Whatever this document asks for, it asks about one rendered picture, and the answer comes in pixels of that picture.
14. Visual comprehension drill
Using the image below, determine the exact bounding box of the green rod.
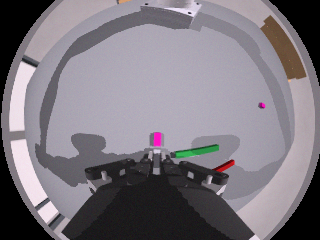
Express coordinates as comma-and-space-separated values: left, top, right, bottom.
175, 144, 219, 159

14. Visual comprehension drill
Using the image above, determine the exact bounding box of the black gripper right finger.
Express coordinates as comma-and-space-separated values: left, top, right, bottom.
160, 152, 229, 197

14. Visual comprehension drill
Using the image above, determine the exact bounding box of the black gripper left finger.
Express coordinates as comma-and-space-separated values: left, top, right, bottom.
84, 151, 154, 194

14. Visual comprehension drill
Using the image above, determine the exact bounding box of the dark red rod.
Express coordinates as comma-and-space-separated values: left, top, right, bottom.
212, 160, 235, 172

